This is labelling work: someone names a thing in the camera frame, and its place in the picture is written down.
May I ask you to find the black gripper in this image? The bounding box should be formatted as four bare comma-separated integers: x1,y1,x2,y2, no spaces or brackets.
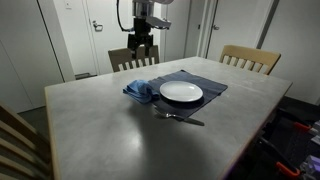
127,18,153,60

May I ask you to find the blue towel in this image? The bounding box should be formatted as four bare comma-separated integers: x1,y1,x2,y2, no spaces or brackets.
123,80,160,104

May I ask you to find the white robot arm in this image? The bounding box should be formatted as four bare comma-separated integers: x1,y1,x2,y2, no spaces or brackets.
127,0,174,58

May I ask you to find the white plate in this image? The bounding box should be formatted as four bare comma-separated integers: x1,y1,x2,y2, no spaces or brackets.
160,81,203,102

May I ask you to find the dark wooden chair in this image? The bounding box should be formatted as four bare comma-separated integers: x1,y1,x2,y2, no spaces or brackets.
108,45,159,72

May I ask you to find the light wooden chair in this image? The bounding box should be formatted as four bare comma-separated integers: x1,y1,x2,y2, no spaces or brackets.
219,45,281,75

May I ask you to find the orange black clamp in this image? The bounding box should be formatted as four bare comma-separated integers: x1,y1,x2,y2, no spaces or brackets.
258,137,301,180

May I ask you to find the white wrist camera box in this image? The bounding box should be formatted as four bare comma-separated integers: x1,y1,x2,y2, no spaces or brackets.
146,16,171,29

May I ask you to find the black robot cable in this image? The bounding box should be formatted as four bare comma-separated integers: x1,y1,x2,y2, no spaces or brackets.
115,0,136,33

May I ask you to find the white light switch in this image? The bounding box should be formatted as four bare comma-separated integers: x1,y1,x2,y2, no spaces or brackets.
64,0,72,9

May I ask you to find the wooden chair near camera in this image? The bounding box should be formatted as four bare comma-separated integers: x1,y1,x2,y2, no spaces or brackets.
0,103,54,180

